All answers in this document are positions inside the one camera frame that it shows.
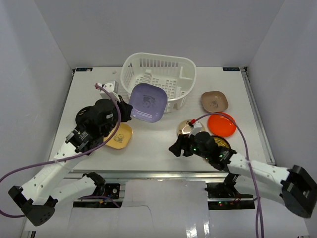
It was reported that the orange round plate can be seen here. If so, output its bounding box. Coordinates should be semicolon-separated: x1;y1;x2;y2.
208;113;236;137

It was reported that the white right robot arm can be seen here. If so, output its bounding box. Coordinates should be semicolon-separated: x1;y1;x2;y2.
169;131;317;218

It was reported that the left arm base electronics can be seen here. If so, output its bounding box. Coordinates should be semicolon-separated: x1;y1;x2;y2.
73;183;122;208

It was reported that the right blue corner label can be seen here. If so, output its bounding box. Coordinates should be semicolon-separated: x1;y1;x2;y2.
222;67;240;71

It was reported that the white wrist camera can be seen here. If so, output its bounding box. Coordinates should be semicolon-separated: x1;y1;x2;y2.
188;119;202;135
97;80;119;101

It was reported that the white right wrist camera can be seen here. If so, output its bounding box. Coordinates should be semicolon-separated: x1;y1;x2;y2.
188;119;202;135

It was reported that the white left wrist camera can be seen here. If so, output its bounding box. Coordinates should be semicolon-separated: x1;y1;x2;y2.
97;80;119;101

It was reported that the brown yellow round plate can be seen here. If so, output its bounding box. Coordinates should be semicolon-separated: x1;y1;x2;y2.
210;135;236;154

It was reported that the tan square panda plate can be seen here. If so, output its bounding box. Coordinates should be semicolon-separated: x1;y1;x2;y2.
201;91;229;113

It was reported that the blue corner label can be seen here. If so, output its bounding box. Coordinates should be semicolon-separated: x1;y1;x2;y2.
76;67;93;72
222;67;240;71

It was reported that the beige round calligraphy plate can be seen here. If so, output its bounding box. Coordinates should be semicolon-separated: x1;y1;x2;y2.
176;119;206;136

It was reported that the purple square panda plate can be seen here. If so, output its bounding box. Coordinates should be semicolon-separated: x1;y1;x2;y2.
129;83;168;123

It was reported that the yellow square panda plate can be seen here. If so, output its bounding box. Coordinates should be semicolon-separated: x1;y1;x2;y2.
106;123;133;150

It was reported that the black round plate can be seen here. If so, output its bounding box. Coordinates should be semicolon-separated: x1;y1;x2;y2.
75;106;91;124

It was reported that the white plastic dish basket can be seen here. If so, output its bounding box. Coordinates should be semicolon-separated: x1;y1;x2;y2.
120;53;197;113

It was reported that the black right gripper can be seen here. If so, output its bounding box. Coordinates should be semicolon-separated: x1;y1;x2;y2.
168;132;210;161

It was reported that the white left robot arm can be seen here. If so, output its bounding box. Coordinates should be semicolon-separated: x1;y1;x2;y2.
8;97;133;227

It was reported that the left blue corner label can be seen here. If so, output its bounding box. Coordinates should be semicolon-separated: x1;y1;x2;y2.
76;67;93;72

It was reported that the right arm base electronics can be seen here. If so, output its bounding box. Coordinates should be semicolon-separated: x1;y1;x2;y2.
205;173;253;205

